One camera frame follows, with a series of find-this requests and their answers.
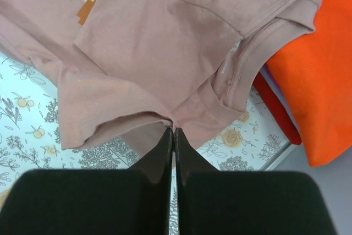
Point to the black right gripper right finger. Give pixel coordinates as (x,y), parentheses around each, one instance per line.
(245,202)

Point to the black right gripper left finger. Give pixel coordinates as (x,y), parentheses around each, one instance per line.
(131,201)

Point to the pink printed t-shirt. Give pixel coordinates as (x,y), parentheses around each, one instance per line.
(131,68)

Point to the floral tablecloth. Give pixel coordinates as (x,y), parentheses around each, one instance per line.
(30,134)

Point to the red folded t-shirt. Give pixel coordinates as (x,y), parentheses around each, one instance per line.
(277,110)

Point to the lavender folded t-shirt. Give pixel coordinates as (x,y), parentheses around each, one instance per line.
(265,72)

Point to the orange folded t-shirt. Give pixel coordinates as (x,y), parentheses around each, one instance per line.
(314,75)

